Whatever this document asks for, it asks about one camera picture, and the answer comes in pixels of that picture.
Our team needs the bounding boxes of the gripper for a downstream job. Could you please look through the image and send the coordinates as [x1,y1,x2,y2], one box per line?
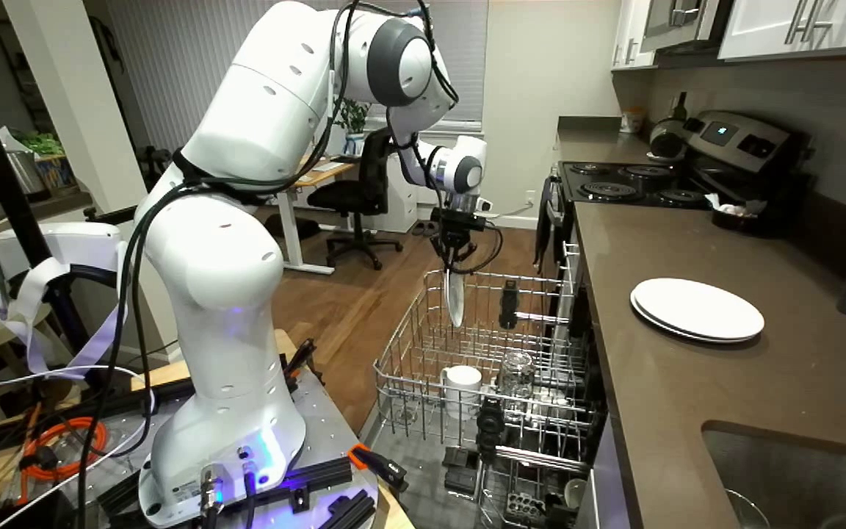
[438,225,477,277]

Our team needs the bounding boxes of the white plate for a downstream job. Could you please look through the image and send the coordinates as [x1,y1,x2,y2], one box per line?
[444,267,466,329]

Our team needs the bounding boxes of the dishwasher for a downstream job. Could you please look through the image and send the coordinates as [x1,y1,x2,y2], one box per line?
[361,242,640,529]

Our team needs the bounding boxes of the dishwasher door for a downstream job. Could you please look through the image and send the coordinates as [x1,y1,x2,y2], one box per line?
[361,411,490,529]

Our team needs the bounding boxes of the grey lower dishwasher rack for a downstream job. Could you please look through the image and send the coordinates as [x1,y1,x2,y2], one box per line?
[476,447,601,529]

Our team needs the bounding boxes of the dark hanging towel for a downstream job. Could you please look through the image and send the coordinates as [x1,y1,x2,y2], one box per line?
[532,175,565,276]

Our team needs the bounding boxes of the black office chair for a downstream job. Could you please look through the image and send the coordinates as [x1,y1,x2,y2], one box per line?
[307,128,406,271]

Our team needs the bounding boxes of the clear drinking glass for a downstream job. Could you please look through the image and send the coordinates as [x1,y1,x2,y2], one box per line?
[499,350,536,402]

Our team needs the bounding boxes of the white mug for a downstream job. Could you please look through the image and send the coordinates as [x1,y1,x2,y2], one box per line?
[442,364,483,422]

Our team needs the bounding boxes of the white standing desk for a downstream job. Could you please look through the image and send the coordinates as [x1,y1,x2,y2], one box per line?
[275,153,359,276]

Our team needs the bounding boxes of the potted green plant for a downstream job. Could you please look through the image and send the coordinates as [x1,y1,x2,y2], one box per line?
[336,98,372,156]

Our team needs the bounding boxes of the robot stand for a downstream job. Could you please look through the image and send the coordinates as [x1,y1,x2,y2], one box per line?
[0,329,418,529]

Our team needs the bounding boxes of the orange and black clamp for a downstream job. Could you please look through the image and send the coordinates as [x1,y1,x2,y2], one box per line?
[348,442,410,493]

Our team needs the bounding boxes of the steel kettle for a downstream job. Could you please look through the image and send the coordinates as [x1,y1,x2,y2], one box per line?
[648,118,690,161]

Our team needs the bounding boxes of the stack of white plates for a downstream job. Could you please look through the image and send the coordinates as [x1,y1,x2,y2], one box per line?
[629,277,766,345]

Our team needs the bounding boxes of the black stove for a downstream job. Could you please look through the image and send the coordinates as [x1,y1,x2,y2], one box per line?
[538,109,811,274]

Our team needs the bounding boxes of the black bowl with white items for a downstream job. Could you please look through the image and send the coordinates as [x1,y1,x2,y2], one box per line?
[705,192,770,234]

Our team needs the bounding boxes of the clear glass bowl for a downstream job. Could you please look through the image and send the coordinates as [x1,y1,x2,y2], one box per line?
[724,488,773,529]

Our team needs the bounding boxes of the sink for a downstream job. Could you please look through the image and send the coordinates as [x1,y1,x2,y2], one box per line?
[701,420,846,529]

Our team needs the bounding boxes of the box of green leaves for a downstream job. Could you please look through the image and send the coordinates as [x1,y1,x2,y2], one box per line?
[0,126,80,196]

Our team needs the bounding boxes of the silver wire dishwasher rack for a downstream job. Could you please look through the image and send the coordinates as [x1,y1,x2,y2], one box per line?
[373,267,609,465]

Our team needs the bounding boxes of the white headset with strap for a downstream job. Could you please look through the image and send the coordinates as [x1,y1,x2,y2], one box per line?
[0,222,131,377]

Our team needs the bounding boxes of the white wall cabinets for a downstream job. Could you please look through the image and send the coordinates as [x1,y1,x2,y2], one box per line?
[611,0,846,71]

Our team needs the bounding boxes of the coil of orange cable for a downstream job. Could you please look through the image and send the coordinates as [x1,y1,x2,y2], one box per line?
[18,416,111,503]

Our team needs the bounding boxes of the white cable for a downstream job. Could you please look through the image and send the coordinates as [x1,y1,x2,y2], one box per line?
[0,363,158,529]

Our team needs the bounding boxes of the steel pitcher with black handle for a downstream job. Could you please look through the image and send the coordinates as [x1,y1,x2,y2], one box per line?
[0,149,51,204]

